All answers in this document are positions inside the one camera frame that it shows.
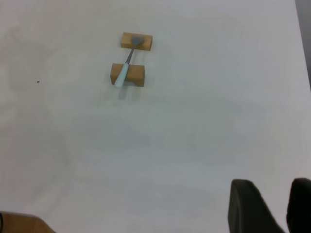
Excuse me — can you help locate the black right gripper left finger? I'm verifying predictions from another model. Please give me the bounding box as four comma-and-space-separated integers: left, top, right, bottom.
227, 179, 287, 233

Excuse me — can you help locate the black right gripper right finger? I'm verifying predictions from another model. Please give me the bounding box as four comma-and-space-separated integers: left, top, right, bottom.
287, 178, 311, 233

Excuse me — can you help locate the spoon with pale blue handle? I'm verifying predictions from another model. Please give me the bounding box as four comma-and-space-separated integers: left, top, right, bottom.
114, 36, 145, 88

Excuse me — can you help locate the arched wooden block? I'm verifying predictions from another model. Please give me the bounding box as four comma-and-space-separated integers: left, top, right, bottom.
110, 63, 146, 87

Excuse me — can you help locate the flat rectangular wooden block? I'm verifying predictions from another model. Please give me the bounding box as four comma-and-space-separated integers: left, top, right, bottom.
120, 32, 153, 51

